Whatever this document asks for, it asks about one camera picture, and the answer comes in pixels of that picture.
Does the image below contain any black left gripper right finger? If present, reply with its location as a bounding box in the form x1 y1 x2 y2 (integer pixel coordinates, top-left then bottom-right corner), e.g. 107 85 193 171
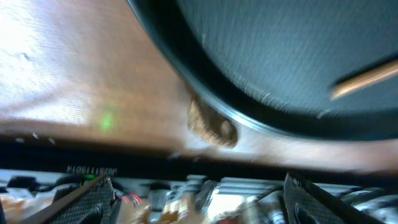
284 172 382 224

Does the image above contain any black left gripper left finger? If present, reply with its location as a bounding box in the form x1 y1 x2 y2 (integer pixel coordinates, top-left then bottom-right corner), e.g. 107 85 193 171
18 173 122 224

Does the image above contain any round black tray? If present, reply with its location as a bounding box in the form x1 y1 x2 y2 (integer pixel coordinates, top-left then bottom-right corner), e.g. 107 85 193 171
129 0 397 141

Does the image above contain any brown walnut shell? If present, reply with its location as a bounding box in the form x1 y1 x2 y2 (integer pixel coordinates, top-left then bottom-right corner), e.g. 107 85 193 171
188 97 238 147

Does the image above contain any wooden chopstick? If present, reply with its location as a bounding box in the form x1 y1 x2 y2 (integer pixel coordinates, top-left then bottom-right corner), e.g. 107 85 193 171
330 60 397 100

